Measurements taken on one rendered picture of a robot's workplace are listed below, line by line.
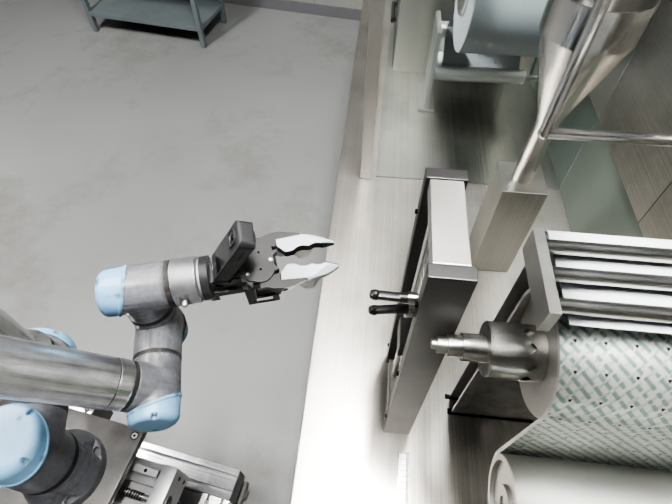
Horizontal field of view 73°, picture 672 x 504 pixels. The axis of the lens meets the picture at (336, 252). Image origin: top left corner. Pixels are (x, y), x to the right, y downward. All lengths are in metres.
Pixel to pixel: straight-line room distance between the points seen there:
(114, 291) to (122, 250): 1.77
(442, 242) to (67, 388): 0.51
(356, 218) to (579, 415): 0.82
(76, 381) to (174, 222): 1.89
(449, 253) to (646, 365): 0.21
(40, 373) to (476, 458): 0.73
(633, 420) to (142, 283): 0.63
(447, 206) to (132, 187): 2.41
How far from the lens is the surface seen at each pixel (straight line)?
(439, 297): 0.50
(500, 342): 0.53
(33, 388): 0.70
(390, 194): 1.29
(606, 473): 0.69
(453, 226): 0.51
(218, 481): 1.66
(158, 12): 4.10
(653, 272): 0.56
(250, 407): 1.94
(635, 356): 0.54
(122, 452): 1.12
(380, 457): 0.95
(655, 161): 1.05
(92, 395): 0.73
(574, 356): 0.51
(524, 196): 0.99
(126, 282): 0.74
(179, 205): 2.61
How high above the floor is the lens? 1.82
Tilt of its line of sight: 53 degrees down
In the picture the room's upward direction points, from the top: straight up
